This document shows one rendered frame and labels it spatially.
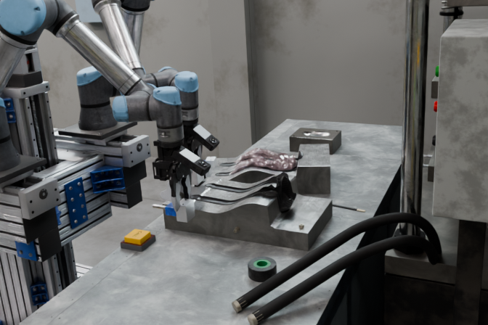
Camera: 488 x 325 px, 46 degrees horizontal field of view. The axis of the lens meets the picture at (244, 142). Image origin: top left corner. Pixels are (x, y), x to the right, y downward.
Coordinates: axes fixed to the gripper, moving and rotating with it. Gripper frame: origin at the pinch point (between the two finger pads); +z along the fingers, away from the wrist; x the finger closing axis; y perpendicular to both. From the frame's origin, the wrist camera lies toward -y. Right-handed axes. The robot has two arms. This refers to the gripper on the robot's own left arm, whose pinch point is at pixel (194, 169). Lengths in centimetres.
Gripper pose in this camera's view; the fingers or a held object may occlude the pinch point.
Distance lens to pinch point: 203.3
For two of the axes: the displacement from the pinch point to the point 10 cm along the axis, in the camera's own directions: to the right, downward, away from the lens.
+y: -9.1, -2.1, 3.5
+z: -0.2, 8.8, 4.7
